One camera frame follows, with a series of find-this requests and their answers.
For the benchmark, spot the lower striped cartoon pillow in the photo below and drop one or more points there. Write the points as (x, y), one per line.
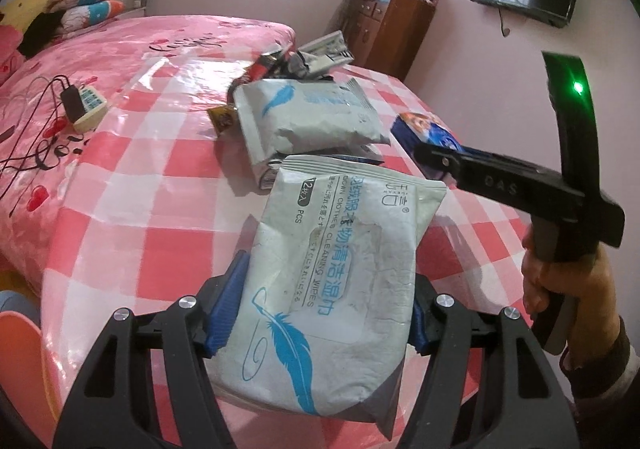
(81, 17)

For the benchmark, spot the red snack wrapper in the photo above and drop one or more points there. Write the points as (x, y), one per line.
(267, 65)

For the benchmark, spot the folded pink quilt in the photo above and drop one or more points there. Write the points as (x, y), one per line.
(10, 58)

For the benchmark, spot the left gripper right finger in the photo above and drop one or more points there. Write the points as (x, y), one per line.
(487, 384)

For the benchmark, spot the red white checkered tablecloth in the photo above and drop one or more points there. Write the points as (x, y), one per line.
(157, 204)

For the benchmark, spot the yellow snack wrapper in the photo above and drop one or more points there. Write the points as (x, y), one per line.
(223, 118)

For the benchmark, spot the orange plastic stool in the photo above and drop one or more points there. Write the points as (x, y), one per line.
(25, 377)

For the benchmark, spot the white power strip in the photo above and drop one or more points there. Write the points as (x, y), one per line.
(95, 108)

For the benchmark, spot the yellow wooden headboard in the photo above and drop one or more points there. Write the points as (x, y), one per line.
(20, 13)

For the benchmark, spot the pink bed cover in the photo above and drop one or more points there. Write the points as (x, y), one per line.
(109, 58)

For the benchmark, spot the blue Vinda tissue pack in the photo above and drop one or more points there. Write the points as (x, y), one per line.
(410, 129)

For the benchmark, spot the black charger with cables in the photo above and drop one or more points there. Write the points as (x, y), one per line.
(39, 148)

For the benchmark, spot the black clothing on bed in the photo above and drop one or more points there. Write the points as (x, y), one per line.
(40, 33)

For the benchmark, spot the white wet wipes pack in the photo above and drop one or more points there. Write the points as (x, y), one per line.
(326, 307)

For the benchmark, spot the brown wooden cabinet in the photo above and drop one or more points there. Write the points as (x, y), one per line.
(386, 35)

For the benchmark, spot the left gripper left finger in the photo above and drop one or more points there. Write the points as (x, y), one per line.
(112, 403)

